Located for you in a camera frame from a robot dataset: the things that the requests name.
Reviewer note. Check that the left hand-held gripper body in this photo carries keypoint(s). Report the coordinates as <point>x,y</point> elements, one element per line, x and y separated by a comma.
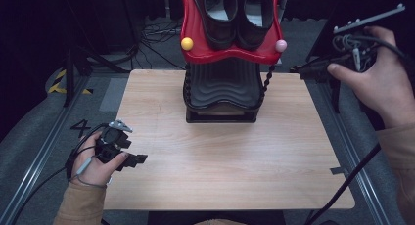
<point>112,142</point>

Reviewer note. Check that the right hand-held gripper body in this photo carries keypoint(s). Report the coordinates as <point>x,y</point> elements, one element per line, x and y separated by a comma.
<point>355,45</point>

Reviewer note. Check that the red and black shoe rack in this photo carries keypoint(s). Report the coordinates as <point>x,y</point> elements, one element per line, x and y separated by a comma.
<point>225,84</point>

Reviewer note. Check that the person's left hand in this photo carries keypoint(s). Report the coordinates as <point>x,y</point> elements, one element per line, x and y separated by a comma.
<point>94,171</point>

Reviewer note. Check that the person's right hand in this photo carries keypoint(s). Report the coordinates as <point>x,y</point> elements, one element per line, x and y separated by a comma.
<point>385,88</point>

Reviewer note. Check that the black stand leg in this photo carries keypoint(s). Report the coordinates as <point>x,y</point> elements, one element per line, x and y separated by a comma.
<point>335,94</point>

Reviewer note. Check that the yellow and black floor tape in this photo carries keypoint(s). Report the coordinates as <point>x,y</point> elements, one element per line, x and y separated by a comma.
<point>58,83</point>

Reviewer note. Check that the black tripod stand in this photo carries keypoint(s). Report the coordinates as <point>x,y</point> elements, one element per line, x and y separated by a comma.
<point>70,71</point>

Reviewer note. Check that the grey tape strip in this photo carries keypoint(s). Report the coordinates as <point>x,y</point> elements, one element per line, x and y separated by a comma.
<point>339,170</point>

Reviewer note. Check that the metal floor rail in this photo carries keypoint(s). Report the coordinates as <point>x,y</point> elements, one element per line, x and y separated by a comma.
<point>355,159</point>
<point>42,153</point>

